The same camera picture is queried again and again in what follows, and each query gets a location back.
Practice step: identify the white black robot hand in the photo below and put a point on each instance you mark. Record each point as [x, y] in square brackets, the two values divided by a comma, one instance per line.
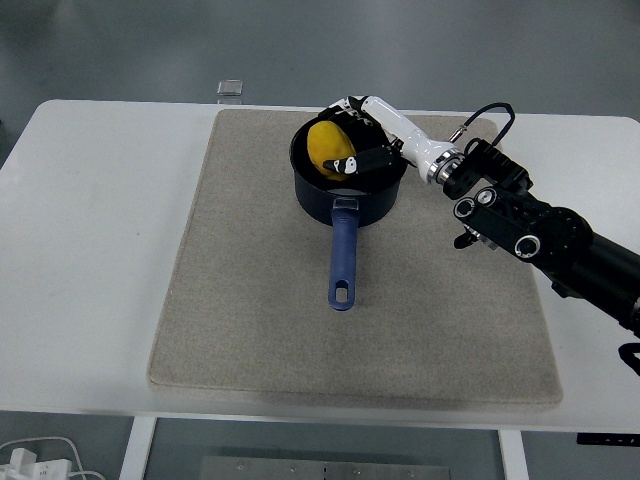
[400, 125]

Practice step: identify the yellow potato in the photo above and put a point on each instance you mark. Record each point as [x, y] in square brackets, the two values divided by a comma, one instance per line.
[327, 142]

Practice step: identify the beige fabric mat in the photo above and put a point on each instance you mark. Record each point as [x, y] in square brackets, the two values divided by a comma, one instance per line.
[250, 325]

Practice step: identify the white table leg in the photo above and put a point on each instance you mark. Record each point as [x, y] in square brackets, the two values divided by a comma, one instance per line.
[514, 457]
[136, 450]

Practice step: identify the grey metal plate with screws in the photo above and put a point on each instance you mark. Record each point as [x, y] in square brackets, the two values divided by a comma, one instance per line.
[325, 470]

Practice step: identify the black table control panel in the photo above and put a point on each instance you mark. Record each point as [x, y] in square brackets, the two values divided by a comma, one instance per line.
[607, 439]

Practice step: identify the white power strip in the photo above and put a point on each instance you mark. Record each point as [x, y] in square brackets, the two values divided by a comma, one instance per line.
[35, 467]

